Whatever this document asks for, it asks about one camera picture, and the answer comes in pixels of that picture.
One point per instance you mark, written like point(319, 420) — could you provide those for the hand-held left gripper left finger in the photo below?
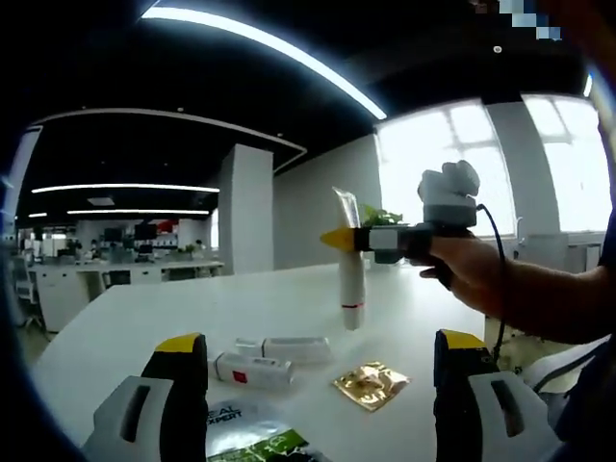
point(125, 418)

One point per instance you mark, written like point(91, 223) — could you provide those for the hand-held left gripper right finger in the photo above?
point(505, 414)

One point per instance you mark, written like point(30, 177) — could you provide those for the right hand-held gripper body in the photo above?
point(447, 207)

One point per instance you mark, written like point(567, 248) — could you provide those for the white skincare tube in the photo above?
point(351, 284)

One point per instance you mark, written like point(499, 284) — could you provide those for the dark green skincare packet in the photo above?
point(250, 433)

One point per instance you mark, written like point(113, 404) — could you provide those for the small skincare bottle red square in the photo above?
point(255, 373)

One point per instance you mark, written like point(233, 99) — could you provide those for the gold foil skincare sachet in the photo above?
point(370, 385)

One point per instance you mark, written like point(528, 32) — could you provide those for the small plain skincare bottle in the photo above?
point(289, 349)

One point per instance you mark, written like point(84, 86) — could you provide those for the person's right hand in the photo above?
point(471, 269)

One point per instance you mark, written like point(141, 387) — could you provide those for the potted green plant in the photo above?
point(380, 216)

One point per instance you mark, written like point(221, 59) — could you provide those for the large bright window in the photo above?
point(433, 154)
point(568, 159)

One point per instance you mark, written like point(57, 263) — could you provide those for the person's dark clothing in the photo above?
point(592, 409)

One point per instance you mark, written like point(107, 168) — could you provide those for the white square pillar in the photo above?
point(248, 207)

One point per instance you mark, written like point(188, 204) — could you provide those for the row of white office desks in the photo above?
point(135, 279)

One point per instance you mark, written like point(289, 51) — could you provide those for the white mesh office chair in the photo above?
point(29, 289)

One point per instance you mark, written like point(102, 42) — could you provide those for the long white ceiling light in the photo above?
point(125, 188)
point(269, 48)
point(139, 212)

